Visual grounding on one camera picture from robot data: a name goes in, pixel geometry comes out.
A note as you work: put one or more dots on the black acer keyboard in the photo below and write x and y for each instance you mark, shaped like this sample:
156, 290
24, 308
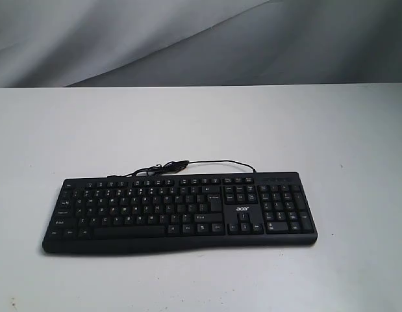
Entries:
126, 215

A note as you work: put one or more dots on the grey backdrop cloth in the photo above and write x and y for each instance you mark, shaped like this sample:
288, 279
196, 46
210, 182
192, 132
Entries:
199, 43

